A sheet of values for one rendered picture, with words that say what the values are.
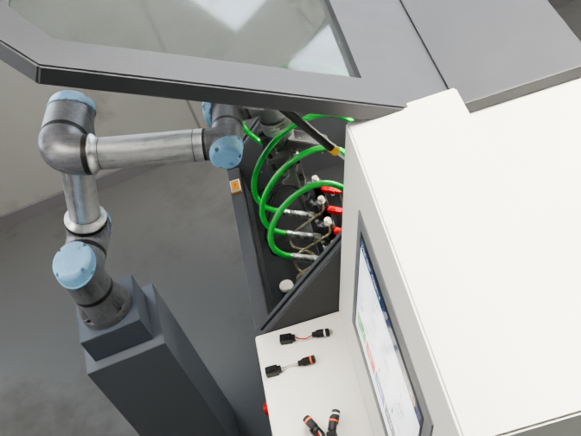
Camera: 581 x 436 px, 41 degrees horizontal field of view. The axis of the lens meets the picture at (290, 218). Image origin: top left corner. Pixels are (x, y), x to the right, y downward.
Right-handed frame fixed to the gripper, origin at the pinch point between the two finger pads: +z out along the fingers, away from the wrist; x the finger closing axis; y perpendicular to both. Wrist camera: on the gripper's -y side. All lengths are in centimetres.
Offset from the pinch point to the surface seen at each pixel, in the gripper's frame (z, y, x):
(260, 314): 15.1, 20.7, 26.8
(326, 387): 12, 8, 55
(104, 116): 71, 86, -159
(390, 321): -32, -9, 73
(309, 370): 12, 11, 49
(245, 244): 15.2, 21.3, 1.4
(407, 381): -30, -9, 84
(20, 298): 112, 146, -99
